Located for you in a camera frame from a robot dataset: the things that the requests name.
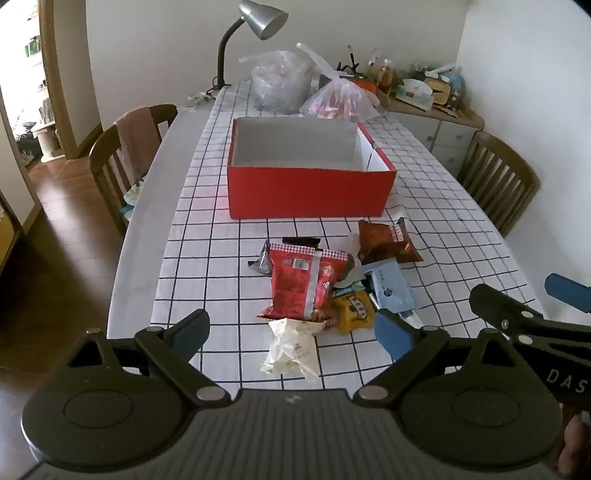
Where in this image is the yellow snack packet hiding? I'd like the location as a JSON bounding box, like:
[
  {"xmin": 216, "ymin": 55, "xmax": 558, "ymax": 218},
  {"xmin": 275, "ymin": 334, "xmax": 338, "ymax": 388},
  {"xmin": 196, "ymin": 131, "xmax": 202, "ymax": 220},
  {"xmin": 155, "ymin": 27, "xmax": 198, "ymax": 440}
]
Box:
[{"xmin": 332, "ymin": 293, "xmax": 376, "ymax": 335}]

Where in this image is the white sideboard cabinet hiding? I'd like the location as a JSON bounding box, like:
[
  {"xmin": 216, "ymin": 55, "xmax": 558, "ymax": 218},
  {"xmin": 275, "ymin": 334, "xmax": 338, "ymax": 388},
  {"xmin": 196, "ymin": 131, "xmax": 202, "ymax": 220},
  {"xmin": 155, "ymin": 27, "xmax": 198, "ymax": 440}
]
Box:
[{"xmin": 376, "ymin": 90, "xmax": 485, "ymax": 178}]

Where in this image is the yellow tissue holder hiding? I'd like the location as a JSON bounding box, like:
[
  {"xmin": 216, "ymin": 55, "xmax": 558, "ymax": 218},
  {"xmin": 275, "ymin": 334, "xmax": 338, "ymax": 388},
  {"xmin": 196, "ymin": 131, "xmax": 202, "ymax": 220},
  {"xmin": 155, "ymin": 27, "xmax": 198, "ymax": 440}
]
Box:
[{"xmin": 425, "ymin": 76, "xmax": 455, "ymax": 109}]

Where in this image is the brown chip bag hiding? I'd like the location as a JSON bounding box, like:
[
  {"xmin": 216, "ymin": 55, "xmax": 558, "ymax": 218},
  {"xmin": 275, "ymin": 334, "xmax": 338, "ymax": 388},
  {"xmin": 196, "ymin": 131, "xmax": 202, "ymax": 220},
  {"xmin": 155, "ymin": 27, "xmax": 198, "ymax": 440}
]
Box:
[{"xmin": 358, "ymin": 217, "xmax": 424, "ymax": 265}]

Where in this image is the large clear plastic bag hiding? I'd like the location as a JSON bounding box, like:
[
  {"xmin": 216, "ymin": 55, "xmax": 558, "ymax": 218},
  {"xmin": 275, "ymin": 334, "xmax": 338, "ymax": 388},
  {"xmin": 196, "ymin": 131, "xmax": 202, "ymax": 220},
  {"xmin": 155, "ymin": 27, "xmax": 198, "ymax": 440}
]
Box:
[{"xmin": 239, "ymin": 50, "xmax": 319, "ymax": 113}]

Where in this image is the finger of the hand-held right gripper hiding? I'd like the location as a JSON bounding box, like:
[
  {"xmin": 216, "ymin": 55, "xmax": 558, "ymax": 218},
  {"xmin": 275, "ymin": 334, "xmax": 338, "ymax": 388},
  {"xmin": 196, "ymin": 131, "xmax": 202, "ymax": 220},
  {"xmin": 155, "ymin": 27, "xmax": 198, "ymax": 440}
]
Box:
[
  {"xmin": 469, "ymin": 284, "xmax": 552, "ymax": 342},
  {"xmin": 545, "ymin": 274, "xmax": 591, "ymax": 315}
]

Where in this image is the chair seat cushion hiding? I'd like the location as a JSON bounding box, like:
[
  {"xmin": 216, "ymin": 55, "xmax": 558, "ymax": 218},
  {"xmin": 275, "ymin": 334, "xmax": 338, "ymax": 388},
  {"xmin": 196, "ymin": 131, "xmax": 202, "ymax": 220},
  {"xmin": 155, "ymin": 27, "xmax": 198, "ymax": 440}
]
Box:
[{"xmin": 120, "ymin": 178, "xmax": 148, "ymax": 217}]

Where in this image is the person's right hand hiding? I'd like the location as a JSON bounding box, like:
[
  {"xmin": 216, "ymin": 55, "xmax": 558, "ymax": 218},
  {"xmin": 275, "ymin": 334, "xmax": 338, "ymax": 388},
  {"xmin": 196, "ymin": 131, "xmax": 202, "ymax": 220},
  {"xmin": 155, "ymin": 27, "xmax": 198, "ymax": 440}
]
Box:
[{"xmin": 560, "ymin": 411, "xmax": 591, "ymax": 472}]

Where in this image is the white tissue box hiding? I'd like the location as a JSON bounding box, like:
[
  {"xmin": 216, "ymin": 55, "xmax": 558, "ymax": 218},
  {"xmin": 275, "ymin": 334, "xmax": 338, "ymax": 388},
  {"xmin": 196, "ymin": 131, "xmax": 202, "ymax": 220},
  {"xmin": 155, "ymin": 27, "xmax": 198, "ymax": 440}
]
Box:
[{"xmin": 398, "ymin": 78, "xmax": 435, "ymax": 112}]

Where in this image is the white pedestal stand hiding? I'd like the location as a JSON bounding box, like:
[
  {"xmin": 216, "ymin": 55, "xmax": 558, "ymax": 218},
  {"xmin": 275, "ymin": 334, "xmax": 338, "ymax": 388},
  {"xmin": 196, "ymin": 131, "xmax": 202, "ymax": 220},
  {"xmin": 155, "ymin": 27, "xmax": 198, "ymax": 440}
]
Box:
[{"xmin": 31, "ymin": 124, "xmax": 58, "ymax": 163}]

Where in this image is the wooden chair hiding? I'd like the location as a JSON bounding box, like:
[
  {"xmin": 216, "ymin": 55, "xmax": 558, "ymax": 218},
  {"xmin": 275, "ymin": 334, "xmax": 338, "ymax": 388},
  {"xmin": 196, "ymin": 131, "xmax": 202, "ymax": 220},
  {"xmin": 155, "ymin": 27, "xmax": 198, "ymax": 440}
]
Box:
[
  {"xmin": 457, "ymin": 130, "xmax": 541, "ymax": 238},
  {"xmin": 148, "ymin": 104, "xmax": 178, "ymax": 139},
  {"xmin": 89, "ymin": 124, "xmax": 153, "ymax": 236}
]

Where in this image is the black brush stand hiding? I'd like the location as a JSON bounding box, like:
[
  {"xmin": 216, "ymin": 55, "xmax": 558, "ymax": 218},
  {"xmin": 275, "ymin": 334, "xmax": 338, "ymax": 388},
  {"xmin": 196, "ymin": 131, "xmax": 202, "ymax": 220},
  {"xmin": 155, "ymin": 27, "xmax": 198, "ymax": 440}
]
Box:
[{"xmin": 336, "ymin": 51, "xmax": 365, "ymax": 75}]

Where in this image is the dark grey snack packet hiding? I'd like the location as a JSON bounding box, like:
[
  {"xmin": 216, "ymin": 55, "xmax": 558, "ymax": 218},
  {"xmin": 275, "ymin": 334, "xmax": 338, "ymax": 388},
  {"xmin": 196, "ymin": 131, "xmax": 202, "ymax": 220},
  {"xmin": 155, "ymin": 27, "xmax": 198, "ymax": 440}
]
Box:
[{"xmin": 248, "ymin": 241, "xmax": 274, "ymax": 278}]

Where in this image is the pale blue pouch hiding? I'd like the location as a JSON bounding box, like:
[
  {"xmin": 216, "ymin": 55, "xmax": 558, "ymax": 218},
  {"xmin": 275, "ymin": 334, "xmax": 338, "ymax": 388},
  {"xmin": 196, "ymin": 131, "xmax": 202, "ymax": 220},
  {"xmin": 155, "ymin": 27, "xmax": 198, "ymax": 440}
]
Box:
[{"xmin": 445, "ymin": 69, "xmax": 467, "ymax": 112}]

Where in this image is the white power strip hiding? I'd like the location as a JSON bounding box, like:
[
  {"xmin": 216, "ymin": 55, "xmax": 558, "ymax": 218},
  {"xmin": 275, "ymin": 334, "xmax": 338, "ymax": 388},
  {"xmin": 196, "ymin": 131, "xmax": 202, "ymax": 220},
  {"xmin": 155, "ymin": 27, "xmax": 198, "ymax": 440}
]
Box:
[{"xmin": 186, "ymin": 90, "xmax": 218, "ymax": 110}]

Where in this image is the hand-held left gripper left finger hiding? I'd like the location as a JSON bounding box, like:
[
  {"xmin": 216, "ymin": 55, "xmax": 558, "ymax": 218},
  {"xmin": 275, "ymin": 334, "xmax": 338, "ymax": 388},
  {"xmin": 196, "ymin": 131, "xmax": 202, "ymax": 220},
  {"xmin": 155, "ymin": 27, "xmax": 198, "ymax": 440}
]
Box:
[{"xmin": 67, "ymin": 309, "xmax": 230, "ymax": 409}]

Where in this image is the pink cloth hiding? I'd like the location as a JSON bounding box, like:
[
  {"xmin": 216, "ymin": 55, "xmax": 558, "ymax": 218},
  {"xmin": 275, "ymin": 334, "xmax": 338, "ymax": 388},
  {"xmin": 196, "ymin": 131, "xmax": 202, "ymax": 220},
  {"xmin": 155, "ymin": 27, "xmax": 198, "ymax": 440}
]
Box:
[{"xmin": 115, "ymin": 107, "xmax": 162, "ymax": 183}]

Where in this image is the light blue packet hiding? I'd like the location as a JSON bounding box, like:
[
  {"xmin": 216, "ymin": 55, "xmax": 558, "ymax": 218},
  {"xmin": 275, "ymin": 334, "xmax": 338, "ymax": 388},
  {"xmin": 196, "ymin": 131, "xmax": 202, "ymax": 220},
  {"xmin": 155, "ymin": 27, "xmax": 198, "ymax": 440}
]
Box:
[{"xmin": 362, "ymin": 258, "xmax": 416, "ymax": 315}]

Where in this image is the pink-tinted plastic bag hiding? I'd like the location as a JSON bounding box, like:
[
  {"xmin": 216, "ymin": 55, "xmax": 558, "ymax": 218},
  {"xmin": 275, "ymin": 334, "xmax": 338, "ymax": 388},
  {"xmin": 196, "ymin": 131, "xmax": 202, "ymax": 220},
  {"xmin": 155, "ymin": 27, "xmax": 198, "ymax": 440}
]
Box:
[{"xmin": 295, "ymin": 42, "xmax": 382, "ymax": 124}]

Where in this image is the white checked tablecloth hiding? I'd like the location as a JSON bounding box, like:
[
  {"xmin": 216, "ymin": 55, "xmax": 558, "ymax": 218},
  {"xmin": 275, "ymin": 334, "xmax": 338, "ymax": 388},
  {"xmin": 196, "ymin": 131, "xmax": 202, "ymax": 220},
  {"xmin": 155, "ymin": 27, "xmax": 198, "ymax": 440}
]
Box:
[{"xmin": 150, "ymin": 80, "xmax": 548, "ymax": 386}]

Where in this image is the large red snack bag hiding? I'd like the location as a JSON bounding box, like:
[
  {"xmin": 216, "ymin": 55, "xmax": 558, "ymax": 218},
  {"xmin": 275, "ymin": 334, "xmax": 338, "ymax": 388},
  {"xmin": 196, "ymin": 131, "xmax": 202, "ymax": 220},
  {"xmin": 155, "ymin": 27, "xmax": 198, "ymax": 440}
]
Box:
[{"xmin": 257, "ymin": 242, "xmax": 352, "ymax": 330}]

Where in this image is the white blue-print packet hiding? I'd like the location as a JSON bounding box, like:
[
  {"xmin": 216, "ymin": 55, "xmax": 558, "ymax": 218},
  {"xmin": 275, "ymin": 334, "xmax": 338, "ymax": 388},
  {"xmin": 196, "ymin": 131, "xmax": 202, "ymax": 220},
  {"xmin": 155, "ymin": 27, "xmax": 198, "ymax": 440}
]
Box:
[{"xmin": 368, "ymin": 295, "xmax": 423, "ymax": 329}]

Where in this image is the orange case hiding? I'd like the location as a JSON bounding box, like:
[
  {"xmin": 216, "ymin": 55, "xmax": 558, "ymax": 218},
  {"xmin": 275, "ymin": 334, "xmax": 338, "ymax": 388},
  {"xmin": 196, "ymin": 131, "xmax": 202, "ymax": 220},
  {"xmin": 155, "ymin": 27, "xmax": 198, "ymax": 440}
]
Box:
[{"xmin": 344, "ymin": 76, "xmax": 380, "ymax": 95}]

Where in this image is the silver desk lamp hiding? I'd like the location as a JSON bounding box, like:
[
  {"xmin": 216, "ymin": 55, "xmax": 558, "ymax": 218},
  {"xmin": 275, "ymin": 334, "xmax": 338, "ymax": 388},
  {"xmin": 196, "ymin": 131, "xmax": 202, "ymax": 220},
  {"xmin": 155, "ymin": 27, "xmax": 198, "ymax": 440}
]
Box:
[{"xmin": 205, "ymin": 0, "xmax": 289, "ymax": 95}]

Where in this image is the amber glass bottle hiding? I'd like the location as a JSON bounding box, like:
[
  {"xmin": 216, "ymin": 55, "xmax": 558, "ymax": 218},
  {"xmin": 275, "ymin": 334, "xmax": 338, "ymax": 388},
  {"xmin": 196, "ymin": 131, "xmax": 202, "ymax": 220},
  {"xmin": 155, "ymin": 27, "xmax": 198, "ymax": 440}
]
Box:
[{"xmin": 378, "ymin": 60, "xmax": 397, "ymax": 93}]

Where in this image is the clear plastic wrapper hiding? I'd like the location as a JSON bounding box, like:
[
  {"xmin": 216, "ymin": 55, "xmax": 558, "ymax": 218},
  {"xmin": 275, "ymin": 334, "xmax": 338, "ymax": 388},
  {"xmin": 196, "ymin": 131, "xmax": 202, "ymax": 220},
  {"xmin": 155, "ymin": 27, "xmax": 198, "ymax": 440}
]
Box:
[{"xmin": 342, "ymin": 231, "xmax": 368, "ymax": 283}]

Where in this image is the small green packet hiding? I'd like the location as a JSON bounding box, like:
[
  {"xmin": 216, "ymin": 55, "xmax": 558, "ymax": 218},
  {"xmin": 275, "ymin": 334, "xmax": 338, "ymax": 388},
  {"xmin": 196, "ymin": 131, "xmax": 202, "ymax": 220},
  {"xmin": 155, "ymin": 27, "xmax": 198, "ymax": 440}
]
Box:
[{"xmin": 331, "ymin": 282, "xmax": 368, "ymax": 298}]

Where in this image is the red cardboard box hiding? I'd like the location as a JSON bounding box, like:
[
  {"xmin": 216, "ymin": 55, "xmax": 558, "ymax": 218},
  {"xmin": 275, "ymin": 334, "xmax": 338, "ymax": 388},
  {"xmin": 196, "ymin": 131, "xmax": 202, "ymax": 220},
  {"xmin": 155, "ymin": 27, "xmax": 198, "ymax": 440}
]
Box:
[{"xmin": 226, "ymin": 117, "xmax": 399, "ymax": 220}]

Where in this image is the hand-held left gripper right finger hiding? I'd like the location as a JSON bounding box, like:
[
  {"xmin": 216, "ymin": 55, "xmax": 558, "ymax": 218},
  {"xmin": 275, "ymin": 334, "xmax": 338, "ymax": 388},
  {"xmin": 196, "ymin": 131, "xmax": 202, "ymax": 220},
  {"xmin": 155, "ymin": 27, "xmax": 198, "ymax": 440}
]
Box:
[{"xmin": 353, "ymin": 310, "xmax": 522, "ymax": 409}]

